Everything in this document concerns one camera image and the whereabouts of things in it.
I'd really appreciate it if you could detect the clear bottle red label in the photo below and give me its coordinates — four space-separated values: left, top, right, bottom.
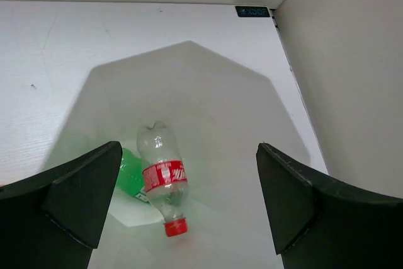
137 121 189 238

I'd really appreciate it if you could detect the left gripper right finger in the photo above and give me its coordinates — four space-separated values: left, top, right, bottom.
256 143 402 268

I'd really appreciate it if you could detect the white octagonal bin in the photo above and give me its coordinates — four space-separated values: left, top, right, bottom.
45 42 310 268

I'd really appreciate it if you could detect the green plastic bottle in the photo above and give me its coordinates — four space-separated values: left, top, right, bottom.
116 148 150 204

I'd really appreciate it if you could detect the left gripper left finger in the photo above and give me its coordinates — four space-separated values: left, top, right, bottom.
1 141 122 268

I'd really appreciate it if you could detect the right table logo sticker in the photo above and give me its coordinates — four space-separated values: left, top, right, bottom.
235 6 271 18

